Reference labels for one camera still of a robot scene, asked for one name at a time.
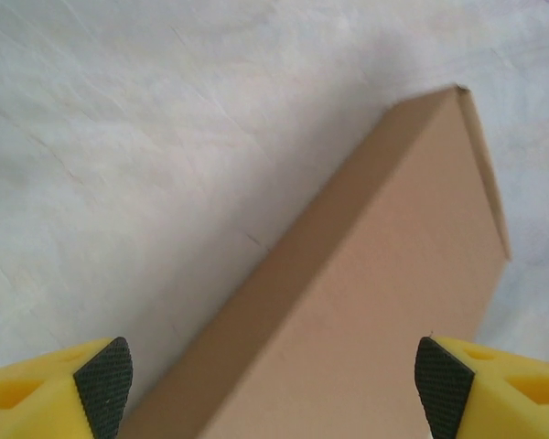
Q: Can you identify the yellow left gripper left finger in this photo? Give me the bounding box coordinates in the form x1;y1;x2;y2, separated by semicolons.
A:
0;337;135;439

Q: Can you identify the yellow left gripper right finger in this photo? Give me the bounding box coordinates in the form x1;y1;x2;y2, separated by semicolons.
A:
414;336;549;439

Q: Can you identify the brown cardboard box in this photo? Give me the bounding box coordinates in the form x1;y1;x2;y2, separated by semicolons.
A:
118;84;513;439

